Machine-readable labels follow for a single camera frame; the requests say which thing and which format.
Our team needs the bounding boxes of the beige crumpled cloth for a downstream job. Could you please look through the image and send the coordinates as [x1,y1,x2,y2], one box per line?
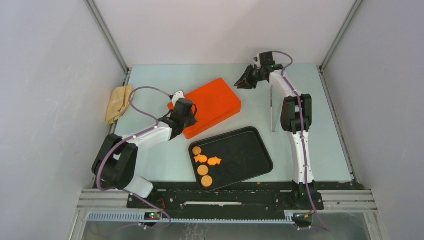
[105,85,133,125]

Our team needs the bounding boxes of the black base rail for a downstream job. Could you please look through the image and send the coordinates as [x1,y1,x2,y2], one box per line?
[77,180,379,229]

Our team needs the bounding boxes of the orange fish cookie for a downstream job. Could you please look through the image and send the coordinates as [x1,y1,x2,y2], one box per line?
[194,154,209,163]
[207,157,222,166]

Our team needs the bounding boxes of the orange box lid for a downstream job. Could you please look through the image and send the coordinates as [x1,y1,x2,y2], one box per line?
[168,78,242,140]

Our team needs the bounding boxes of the orange swirl cookie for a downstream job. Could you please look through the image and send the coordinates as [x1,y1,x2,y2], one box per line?
[192,146,202,156]

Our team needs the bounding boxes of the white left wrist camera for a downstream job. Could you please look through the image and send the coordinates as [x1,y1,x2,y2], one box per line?
[170,90,185,107]

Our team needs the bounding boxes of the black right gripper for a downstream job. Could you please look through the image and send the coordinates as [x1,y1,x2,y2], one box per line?
[232,66,264,92]

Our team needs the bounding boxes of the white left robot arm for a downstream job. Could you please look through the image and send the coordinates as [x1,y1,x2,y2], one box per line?
[91,97,198,208]

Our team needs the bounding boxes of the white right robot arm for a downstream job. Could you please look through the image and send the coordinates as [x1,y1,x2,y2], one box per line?
[234,51,315,186]

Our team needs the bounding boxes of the round orange biscuit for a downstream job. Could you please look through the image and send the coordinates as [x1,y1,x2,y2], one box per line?
[200,175,213,188]
[197,165,209,176]

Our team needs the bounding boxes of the silver metal tongs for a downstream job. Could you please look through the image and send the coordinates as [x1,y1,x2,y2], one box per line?
[270,86,283,133]

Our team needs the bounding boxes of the black baking tray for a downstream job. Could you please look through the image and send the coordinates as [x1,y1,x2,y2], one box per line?
[188,126,274,192]

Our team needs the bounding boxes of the round black cookie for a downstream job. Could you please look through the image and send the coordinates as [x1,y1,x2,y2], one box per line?
[227,162,238,174]

